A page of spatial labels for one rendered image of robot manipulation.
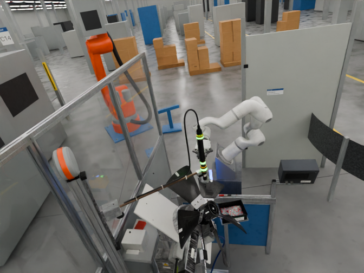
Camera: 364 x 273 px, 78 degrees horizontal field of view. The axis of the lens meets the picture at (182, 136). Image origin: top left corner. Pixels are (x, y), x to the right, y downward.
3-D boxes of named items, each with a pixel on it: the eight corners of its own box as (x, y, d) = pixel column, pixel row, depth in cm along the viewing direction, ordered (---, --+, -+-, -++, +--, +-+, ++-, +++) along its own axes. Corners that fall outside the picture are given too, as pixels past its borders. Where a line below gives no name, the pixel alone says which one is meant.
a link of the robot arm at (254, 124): (249, 143, 201) (240, 129, 209) (261, 137, 202) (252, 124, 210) (257, 113, 157) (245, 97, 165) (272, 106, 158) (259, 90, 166)
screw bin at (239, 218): (222, 224, 189) (221, 219, 185) (217, 208, 203) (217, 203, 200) (247, 219, 189) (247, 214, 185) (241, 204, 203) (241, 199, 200)
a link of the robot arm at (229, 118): (227, 103, 148) (191, 129, 156) (240, 121, 154) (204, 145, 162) (225, 99, 156) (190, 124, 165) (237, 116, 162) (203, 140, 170)
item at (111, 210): (105, 223, 128) (100, 213, 123) (103, 215, 133) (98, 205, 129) (122, 215, 131) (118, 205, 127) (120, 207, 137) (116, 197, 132)
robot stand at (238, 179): (218, 217, 291) (213, 161, 244) (241, 219, 284) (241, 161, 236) (216, 238, 267) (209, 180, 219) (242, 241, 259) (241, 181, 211)
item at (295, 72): (242, 168, 366) (240, 18, 253) (241, 166, 370) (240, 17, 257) (324, 167, 340) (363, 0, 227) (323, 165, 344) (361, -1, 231)
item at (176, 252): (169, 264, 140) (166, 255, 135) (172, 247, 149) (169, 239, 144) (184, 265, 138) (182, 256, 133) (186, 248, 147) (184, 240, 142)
